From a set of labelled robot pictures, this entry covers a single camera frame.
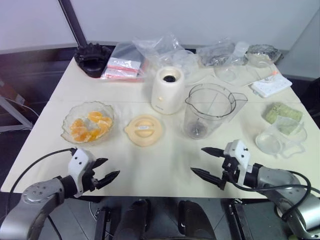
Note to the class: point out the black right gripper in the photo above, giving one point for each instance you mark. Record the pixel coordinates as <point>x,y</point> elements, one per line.
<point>230,171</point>

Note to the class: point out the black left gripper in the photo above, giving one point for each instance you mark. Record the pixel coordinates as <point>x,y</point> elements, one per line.
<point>90,177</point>

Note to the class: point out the peeled orange segment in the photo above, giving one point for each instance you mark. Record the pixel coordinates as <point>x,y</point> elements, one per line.
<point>95,134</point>
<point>80,135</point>
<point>78,124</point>
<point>95,115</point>
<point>105,123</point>

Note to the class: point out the clear blender jar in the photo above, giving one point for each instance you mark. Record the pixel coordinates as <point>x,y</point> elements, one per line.
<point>197,117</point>

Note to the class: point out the cream blender lid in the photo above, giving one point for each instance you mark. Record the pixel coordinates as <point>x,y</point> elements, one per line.
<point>144,130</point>

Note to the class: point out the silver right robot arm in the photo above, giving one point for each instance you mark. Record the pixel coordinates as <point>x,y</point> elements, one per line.
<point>282,185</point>

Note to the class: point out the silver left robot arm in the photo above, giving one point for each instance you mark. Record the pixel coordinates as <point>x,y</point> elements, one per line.
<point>30,205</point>

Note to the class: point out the cream blender base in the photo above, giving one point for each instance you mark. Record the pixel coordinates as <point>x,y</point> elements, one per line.
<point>166,97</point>

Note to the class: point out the scalloped clear glass bowl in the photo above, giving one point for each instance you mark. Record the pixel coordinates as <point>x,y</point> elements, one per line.
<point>67,130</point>

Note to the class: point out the dark rounded shape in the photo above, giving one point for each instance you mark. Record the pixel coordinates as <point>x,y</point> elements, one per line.
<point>195,221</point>
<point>132,220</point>

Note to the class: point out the clear plastic cup lid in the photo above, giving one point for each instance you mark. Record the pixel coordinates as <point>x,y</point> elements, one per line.
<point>275,142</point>

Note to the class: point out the green sponge block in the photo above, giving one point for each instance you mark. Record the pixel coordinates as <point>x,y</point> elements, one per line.
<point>280,112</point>

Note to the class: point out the white power strip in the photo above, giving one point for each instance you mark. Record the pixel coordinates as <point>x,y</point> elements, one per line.
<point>271,86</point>

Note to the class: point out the stack of zip bags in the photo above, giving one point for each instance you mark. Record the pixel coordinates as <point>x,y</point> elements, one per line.
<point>122,67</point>

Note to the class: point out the black clamp stand base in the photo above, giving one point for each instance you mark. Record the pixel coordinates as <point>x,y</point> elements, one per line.
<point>91,63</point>

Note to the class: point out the clear bag with dark contents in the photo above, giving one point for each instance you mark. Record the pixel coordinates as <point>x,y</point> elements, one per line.
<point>217,55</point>

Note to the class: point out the small clear plastic container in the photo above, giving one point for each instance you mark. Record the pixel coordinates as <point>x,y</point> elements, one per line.
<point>241,50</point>

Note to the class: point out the black chair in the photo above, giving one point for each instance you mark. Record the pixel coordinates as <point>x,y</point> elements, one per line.
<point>311,97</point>

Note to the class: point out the crumpled clear plastic bag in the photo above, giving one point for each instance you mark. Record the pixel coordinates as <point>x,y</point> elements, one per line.
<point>165,52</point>

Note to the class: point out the glass bowl with plastic wrap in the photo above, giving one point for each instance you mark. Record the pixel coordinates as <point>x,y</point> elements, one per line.
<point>265,53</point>

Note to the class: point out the black stand pole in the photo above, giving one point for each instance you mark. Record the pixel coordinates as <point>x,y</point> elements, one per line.
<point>73,22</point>

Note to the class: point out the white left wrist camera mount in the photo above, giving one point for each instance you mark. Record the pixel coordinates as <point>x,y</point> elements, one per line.
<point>77,165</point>

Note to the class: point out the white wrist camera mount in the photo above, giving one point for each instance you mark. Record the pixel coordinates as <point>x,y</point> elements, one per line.
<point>77,165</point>
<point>238,152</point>

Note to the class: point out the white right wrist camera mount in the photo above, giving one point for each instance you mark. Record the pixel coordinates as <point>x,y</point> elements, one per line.
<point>238,152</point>

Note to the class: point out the grey metal frame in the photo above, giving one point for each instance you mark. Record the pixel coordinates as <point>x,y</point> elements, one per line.
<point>15,112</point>

